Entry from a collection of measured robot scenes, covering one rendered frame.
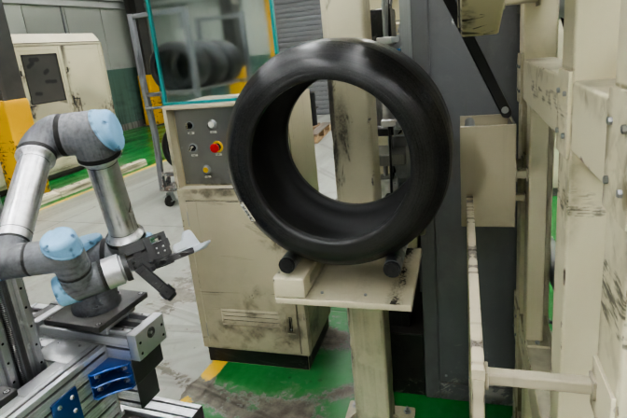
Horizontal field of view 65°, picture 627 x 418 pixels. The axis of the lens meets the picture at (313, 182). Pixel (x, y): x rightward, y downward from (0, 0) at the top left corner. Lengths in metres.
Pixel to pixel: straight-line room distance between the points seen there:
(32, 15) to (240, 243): 9.38
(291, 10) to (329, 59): 9.99
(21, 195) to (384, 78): 0.88
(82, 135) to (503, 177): 1.14
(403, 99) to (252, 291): 1.43
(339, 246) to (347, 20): 0.67
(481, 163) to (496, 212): 0.15
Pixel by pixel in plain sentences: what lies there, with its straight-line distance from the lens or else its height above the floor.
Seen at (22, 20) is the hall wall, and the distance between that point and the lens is 11.05.
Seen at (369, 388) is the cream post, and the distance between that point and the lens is 1.95.
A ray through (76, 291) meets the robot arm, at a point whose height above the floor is 0.97.
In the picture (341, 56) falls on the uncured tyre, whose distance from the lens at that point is 1.14.
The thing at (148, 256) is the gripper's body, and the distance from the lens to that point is 1.27.
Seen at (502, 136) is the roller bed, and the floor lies 1.17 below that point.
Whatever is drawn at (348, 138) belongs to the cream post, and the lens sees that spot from 1.55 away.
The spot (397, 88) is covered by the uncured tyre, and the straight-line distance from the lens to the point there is 1.12.
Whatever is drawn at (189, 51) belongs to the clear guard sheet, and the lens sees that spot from 2.17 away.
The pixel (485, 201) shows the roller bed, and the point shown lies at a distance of 1.49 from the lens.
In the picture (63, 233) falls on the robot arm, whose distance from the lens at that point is 1.19.
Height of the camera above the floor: 1.45
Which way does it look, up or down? 15 degrees down
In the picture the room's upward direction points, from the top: 6 degrees counter-clockwise
